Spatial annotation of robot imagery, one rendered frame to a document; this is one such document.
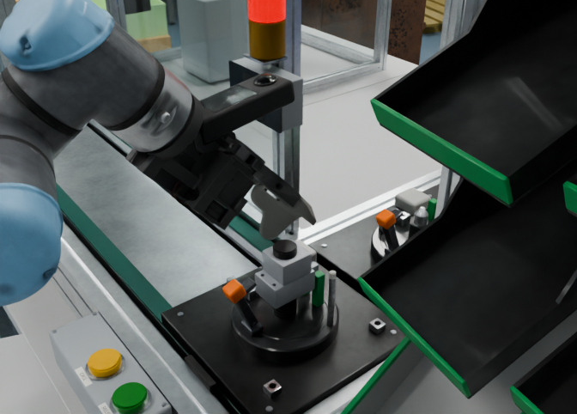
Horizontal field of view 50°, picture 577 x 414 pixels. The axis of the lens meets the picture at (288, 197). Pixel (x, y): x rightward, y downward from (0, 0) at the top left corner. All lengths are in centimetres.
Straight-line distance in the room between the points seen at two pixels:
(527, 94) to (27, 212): 32
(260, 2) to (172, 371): 48
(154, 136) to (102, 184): 75
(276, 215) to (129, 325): 31
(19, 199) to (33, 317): 70
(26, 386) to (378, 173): 83
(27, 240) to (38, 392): 59
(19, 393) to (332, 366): 44
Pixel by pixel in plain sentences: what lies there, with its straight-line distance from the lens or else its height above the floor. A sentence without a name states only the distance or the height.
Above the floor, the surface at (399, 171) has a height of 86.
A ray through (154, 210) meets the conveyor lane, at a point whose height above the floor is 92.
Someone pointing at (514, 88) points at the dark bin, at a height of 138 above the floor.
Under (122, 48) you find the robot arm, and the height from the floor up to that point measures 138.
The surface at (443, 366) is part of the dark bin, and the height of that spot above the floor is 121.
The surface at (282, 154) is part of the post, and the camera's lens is 95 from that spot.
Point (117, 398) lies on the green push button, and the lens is 78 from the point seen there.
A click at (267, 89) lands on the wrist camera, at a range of 63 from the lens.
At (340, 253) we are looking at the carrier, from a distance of 96.
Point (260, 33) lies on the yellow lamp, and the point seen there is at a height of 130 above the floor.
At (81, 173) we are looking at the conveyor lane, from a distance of 135.
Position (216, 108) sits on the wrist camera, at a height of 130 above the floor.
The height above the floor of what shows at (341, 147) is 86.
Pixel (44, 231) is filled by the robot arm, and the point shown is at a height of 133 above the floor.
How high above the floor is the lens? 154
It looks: 31 degrees down
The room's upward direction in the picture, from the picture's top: straight up
